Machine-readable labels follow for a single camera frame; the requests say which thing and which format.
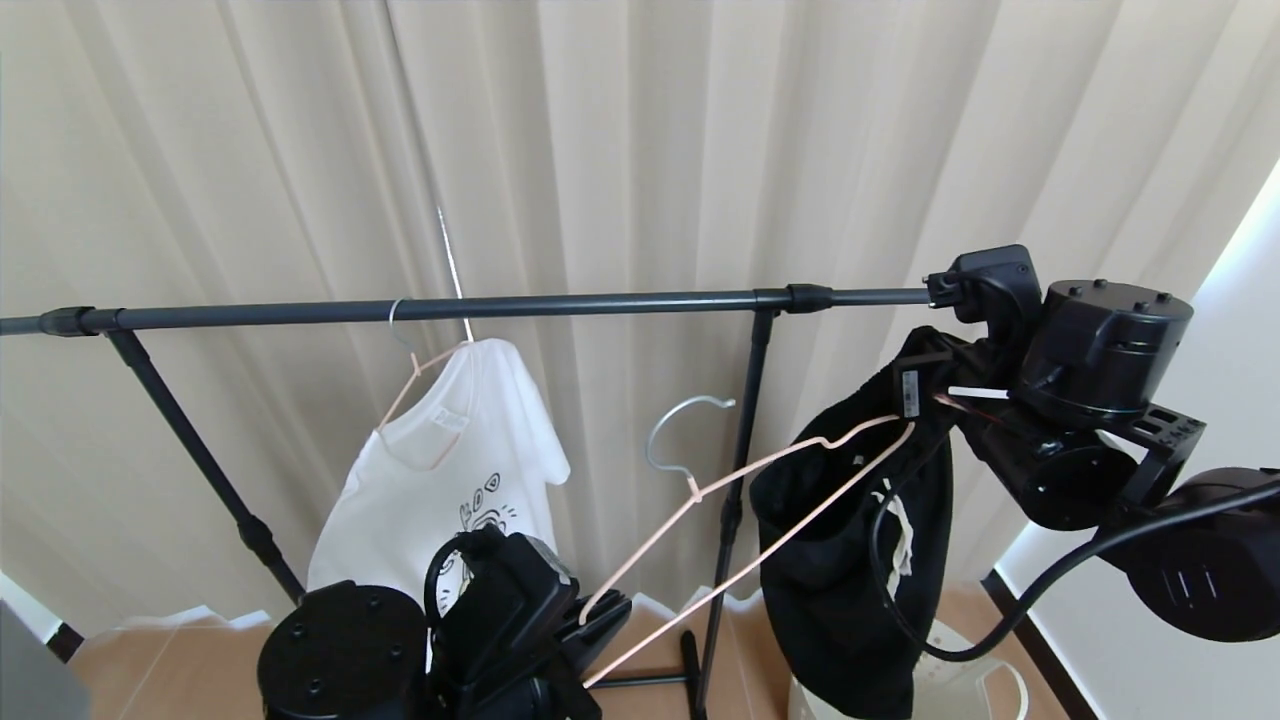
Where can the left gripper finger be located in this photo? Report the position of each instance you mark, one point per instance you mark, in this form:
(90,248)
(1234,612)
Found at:
(610,605)
(590,638)

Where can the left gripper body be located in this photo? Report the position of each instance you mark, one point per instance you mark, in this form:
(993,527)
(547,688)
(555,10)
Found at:
(530,680)

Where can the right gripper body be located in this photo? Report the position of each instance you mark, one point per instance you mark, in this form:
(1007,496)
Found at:
(950,385)

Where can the pink clothes hanger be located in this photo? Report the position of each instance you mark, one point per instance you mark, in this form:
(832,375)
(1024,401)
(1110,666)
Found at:
(415,375)
(760,470)

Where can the white printed t-shirt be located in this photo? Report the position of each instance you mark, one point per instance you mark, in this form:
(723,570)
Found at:
(420,500)

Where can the black garment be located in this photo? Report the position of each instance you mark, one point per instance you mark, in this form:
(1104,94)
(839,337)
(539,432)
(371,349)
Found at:
(830,580)

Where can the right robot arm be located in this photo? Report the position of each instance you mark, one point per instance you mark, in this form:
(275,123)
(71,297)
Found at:
(1100,350)

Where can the black clothes rack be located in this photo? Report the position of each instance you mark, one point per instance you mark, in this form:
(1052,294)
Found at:
(560,304)

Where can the white laundry basket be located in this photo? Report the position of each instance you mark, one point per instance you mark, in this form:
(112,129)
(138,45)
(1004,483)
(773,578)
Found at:
(960,690)

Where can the beige curtain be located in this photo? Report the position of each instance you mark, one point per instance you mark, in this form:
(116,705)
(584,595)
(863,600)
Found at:
(700,130)

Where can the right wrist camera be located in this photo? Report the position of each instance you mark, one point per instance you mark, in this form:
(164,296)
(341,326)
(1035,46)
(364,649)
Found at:
(990,275)

